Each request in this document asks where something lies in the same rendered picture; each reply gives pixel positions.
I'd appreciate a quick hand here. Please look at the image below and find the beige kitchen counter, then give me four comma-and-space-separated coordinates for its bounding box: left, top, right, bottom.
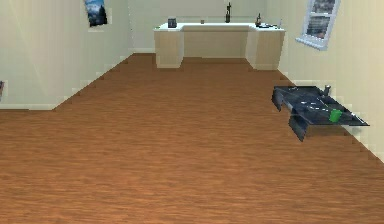
153, 22, 286, 71

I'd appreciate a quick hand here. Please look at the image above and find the dark tall bottle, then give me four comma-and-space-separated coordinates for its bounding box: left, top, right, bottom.
224, 2, 232, 24

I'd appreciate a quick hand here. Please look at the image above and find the dark glass low table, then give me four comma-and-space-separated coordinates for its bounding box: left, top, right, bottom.
271, 85, 370, 143

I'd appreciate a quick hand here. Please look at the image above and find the green cup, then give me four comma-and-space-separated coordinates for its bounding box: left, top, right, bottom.
329, 108, 343, 123

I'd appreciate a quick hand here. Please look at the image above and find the white framed window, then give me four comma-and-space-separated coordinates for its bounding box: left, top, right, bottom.
295, 0, 342, 52

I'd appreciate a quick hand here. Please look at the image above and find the blue framed wall picture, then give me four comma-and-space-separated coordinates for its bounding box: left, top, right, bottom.
83, 0, 109, 28

